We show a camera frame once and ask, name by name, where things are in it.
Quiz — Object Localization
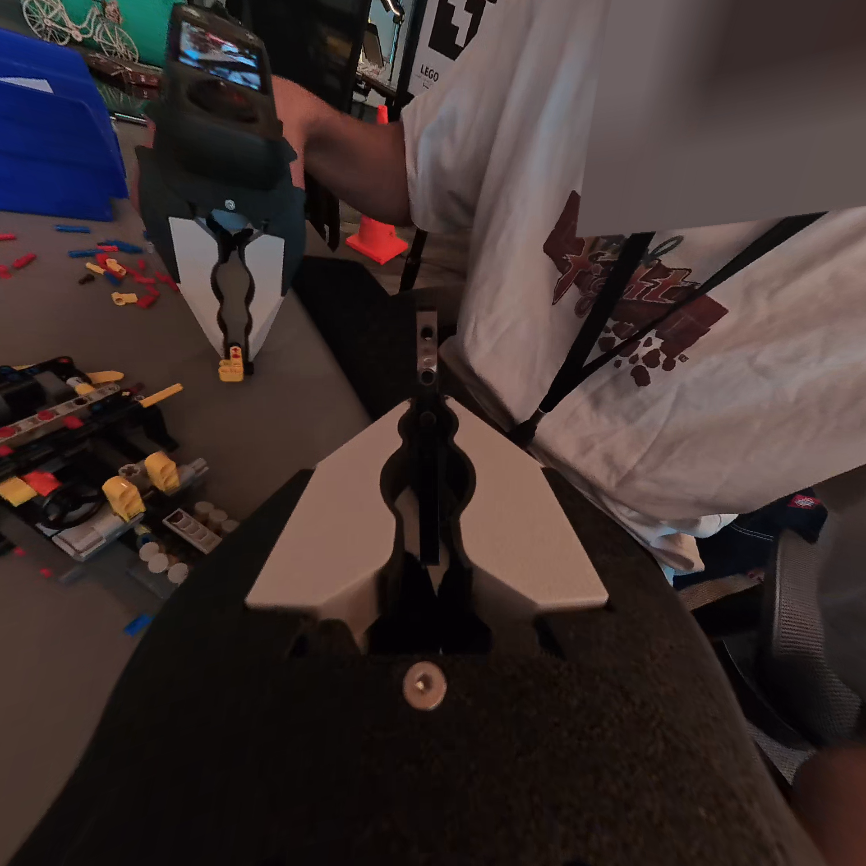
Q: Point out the scattered small lego pieces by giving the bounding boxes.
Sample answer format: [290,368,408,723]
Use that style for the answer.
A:
[0,222,182,310]

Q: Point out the brown patterned box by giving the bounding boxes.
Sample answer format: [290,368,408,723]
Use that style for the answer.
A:
[84,53,164,104]

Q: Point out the black framed marker sign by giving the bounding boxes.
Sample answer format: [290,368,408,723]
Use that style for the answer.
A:
[399,0,489,104]

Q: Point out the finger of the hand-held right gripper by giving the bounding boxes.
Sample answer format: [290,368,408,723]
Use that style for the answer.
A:
[235,229,286,374]
[168,215,235,361]

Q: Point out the group of tan round lego pieces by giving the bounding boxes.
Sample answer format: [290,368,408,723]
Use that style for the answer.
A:
[138,499,242,587]

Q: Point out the stack of blue bins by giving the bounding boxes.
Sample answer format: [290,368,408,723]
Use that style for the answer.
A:
[0,27,131,224]

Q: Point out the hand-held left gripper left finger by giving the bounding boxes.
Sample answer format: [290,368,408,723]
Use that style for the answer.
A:
[245,398,416,654]

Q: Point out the grey lego plate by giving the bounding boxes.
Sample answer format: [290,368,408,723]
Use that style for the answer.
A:
[162,507,225,555]

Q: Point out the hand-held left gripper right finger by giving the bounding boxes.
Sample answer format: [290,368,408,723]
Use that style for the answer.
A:
[438,396,610,616]

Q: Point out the grey mesh office chair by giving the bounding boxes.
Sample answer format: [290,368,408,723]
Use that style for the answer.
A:
[677,521,866,786]

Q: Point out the black lego frame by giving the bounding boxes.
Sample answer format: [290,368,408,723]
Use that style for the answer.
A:
[415,306,442,568]

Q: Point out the black lanyard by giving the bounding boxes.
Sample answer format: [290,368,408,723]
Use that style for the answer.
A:
[511,212,830,449]

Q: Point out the teal bicycle poster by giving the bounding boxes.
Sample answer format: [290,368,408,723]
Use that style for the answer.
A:
[19,0,171,66]

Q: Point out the dark pants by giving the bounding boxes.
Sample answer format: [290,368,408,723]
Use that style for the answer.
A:
[677,491,830,591]

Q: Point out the partly built lego vehicle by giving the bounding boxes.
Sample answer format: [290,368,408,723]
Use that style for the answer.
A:
[0,355,212,564]

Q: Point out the person's left forearm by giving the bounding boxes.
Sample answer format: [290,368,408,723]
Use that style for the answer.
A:
[789,743,866,866]

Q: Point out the person's right forearm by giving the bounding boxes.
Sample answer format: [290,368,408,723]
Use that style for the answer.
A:
[271,73,415,227]

